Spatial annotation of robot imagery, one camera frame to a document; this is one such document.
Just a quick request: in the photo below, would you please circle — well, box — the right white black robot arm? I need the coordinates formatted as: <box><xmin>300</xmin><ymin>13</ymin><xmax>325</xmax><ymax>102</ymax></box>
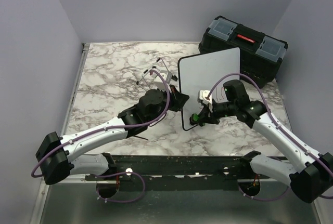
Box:
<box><xmin>190</xmin><ymin>80</ymin><xmax>332</xmax><ymax>203</ymax></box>

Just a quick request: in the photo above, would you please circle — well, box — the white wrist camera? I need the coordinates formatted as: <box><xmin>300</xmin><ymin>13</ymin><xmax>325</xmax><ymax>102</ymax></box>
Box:
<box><xmin>154</xmin><ymin>71</ymin><xmax>172</xmax><ymax>91</ymax></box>
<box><xmin>198</xmin><ymin>90</ymin><xmax>213</xmax><ymax>112</ymax></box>

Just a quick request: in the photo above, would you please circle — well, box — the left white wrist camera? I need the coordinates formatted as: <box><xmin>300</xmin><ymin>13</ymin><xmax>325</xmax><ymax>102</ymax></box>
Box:
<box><xmin>154</xmin><ymin>71</ymin><xmax>172</xmax><ymax>91</ymax></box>

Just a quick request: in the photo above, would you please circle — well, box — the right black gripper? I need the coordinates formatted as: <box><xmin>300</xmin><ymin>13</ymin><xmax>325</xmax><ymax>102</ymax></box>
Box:
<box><xmin>196</xmin><ymin>98</ymin><xmax>237</xmax><ymax>125</ymax></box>

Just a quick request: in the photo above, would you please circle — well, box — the black plastic toolbox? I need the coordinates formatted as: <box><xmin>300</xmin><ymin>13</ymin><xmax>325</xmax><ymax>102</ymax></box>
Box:
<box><xmin>198</xmin><ymin>16</ymin><xmax>288</xmax><ymax>88</ymax></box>

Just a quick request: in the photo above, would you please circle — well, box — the white whiteboard with red writing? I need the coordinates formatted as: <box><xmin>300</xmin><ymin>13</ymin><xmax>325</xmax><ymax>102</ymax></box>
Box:
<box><xmin>178</xmin><ymin>47</ymin><xmax>240</xmax><ymax>131</ymax></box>

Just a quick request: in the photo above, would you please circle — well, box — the green black whiteboard eraser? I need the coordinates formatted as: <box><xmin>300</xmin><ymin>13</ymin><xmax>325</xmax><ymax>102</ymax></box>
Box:
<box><xmin>189</xmin><ymin>113</ymin><xmax>202</xmax><ymax>126</ymax></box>

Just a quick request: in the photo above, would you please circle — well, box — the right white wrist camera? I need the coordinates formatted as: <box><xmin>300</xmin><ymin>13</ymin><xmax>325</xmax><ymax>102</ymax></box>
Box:
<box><xmin>198</xmin><ymin>90</ymin><xmax>213</xmax><ymax>112</ymax></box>

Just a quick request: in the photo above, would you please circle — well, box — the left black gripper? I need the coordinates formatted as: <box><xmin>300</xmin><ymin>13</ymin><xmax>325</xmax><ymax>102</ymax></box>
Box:
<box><xmin>147</xmin><ymin>85</ymin><xmax>190</xmax><ymax>125</ymax></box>

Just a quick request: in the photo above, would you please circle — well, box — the black front mounting rail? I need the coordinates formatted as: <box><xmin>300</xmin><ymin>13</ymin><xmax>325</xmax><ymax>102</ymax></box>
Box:
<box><xmin>53</xmin><ymin>151</ymin><xmax>283</xmax><ymax>192</ymax></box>

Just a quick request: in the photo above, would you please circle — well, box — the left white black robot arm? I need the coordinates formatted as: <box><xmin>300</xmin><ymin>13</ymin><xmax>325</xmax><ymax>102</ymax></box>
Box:
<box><xmin>35</xmin><ymin>85</ymin><xmax>189</xmax><ymax>185</ymax></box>

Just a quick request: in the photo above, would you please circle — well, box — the aluminium frame extrusion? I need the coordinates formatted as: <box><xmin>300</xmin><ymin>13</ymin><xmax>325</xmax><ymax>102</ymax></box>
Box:
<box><xmin>30</xmin><ymin>43</ymin><xmax>90</xmax><ymax>223</ymax></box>

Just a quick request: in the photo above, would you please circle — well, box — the black wire easel stand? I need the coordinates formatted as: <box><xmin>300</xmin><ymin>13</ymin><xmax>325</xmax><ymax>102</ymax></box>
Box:
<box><xmin>136</xmin><ymin>58</ymin><xmax>178</xmax><ymax>95</ymax></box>

